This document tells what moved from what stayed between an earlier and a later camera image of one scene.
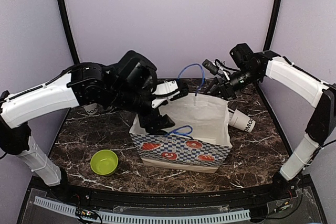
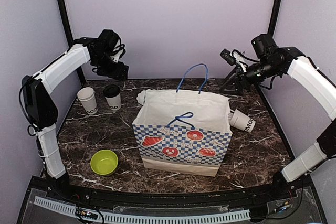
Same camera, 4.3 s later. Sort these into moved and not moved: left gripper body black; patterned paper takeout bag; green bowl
Moved: left gripper body black
Not moved: patterned paper takeout bag; green bowl
